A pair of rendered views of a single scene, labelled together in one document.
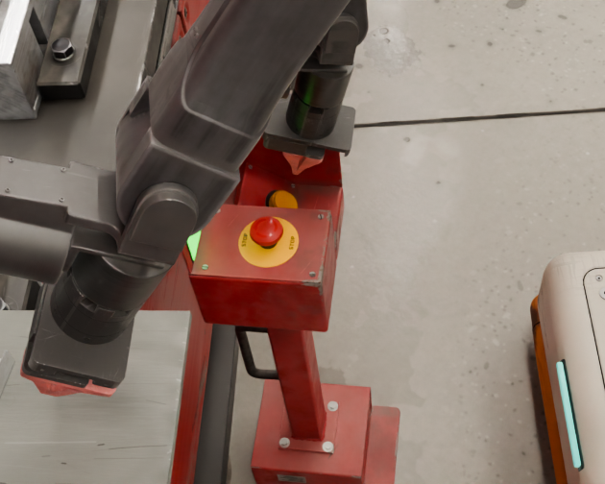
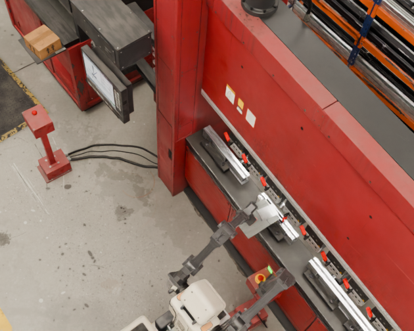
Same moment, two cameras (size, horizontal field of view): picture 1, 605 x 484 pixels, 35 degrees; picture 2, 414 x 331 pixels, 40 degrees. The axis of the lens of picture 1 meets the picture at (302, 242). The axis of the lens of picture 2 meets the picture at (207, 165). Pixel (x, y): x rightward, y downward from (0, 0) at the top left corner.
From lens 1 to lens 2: 3.20 m
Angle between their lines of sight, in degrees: 58
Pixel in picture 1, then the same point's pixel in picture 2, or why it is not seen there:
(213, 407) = (275, 307)
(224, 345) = (284, 322)
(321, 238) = (253, 284)
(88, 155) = (292, 264)
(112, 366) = not seen: hidden behind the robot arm
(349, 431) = not seen: hidden behind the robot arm
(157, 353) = (247, 231)
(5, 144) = (305, 259)
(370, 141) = not seen: outside the picture
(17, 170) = (252, 207)
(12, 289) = (278, 237)
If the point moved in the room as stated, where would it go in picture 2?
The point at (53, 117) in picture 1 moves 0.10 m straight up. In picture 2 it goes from (303, 268) to (307, 263)
